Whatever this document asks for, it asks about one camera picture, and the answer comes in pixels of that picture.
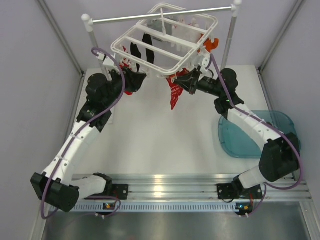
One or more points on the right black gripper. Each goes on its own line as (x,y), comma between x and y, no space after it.
(189,80)

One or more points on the red snowflake sock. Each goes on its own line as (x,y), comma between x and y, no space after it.
(176,91)

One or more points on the black sock left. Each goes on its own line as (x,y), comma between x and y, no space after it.
(134,50)

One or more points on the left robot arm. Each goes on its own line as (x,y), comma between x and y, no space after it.
(54,186)

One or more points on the silver drying rack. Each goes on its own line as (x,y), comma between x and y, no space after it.
(172,42)

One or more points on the orange sock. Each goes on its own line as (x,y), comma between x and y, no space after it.
(210,44)

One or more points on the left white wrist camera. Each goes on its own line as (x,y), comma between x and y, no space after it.
(106,61)

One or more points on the aluminium mounting rail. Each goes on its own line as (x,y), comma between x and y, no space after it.
(186,193)

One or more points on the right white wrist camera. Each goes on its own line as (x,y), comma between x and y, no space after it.
(203,62)

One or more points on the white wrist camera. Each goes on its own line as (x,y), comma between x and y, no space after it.
(106,61)
(203,62)

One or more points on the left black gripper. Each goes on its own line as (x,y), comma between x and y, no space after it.
(133,80)

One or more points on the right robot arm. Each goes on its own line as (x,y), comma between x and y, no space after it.
(280,154)

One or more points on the white clip sock hanger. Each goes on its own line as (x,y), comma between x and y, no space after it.
(168,54)

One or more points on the red white striped sock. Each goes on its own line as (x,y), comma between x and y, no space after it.
(125,65)

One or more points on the teal plastic basin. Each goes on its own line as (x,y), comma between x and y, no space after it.
(237,144)

